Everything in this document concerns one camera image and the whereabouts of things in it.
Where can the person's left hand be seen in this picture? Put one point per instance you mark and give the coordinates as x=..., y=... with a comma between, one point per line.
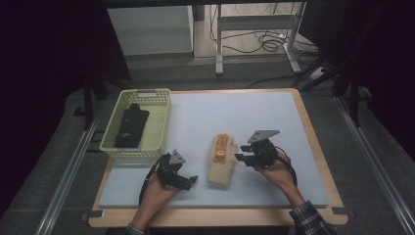
x=156, y=202

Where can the aluminium rail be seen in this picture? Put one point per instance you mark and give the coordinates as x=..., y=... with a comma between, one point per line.
x=378, y=169
x=65, y=182

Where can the white foam mat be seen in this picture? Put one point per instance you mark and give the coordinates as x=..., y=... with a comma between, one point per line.
x=261, y=107

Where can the yellow-green plastic basket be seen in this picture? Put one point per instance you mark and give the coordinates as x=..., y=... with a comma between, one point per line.
x=156, y=127

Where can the beige knit glove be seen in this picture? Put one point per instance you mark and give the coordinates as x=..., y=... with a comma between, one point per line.
x=221, y=147
x=220, y=174

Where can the dark curtain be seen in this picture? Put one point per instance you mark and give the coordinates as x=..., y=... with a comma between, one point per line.
x=42, y=49
x=375, y=49

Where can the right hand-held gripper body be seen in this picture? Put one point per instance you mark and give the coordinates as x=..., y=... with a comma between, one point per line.
x=264, y=151

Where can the white metal desk frame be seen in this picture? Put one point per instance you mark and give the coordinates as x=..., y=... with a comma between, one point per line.
x=257, y=23

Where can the black tape piece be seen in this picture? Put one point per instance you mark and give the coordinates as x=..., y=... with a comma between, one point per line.
x=93, y=214
x=340, y=211

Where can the black stand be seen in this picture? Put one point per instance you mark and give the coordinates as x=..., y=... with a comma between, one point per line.
x=88, y=104
x=355, y=98

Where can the black tripod legs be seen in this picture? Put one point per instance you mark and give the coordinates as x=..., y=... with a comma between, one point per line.
x=318, y=73

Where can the wooden table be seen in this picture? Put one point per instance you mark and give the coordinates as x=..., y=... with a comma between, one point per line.
x=208, y=217

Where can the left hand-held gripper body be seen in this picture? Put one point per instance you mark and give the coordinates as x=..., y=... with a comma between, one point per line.
x=169, y=171

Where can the white cabinet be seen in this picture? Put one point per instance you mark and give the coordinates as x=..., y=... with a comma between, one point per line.
x=150, y=29

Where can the person's right hand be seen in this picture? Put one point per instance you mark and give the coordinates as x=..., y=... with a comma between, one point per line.
x=277, y=176

